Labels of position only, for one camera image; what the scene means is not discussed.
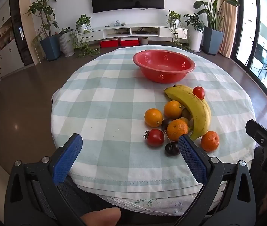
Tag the red plastic colander bowl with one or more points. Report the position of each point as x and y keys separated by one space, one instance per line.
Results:
x=164 y=63

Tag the beige curtain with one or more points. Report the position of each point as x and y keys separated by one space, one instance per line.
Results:
x=228 y=18

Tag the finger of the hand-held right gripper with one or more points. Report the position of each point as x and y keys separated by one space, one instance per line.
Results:
x=258 y=133

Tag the tall white planter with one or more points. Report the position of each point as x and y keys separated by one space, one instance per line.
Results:
x=195 y=40

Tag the yellow banana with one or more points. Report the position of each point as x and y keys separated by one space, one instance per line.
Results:
x=198 y=113
x=209 y=113

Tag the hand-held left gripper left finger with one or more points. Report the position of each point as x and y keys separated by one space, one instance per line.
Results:
x=68 y=157

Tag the tall leafy tree plant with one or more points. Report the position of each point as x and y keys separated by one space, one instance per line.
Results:
x=42 y=11

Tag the white embroidered tablecloth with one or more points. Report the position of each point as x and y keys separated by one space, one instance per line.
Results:
x=147 y=202

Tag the green white checked tablecloth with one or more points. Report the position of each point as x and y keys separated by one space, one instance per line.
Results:
x=112 y=98

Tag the dark purple plum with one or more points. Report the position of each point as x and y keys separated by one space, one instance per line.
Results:
x=166 y=123

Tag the bushy schefflera plant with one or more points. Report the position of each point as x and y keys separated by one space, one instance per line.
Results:
x=194 y=22

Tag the smooth orange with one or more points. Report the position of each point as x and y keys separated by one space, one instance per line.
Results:
x=153 y=117
x=172 y=109

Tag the small green plant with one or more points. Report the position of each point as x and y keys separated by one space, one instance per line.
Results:
x=65 y=31

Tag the small round grey pot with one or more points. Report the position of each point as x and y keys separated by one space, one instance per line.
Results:
x=144 y=40

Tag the red tomato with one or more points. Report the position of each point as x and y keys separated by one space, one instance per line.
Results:
x=199 y=93
x=155 y=137

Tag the dark cherry with stem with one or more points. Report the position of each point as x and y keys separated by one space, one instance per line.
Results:
x=171 y=149

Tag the white television console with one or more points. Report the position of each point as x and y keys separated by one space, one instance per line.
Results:
x=166 y=31

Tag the trailing pothos plant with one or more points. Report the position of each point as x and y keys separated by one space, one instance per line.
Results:
x=82 y=22
x=174 y=16

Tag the black set-top box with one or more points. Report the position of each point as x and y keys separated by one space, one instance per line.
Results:
x=142 y=31

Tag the bumpy mandarin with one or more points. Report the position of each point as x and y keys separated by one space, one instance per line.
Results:
x=175 y=129
x=209 y=141

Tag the large bird-of-paradise plant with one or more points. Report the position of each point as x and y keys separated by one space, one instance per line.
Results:
x=212 y=11

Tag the person's left hand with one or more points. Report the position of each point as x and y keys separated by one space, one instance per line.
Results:
x=100 y=217

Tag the white ribbed planter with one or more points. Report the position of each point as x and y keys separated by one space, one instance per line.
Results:
x=66 y=44

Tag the red storage box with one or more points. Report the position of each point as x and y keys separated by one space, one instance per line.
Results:
x=109 y=43
x=129 y=42

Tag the blue square planter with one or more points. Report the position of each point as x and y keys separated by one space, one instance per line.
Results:
x=50 y=47

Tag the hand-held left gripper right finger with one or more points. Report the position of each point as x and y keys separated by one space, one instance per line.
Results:
x=192 y=160

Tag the black framed glass door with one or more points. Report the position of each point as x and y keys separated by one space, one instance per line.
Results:
x=260 y=40

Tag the grey-blue square planter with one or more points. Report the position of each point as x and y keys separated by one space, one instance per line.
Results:
x=213 y=40

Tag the wooden wall cabinet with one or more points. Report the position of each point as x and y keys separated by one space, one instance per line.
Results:
x=6 y=51

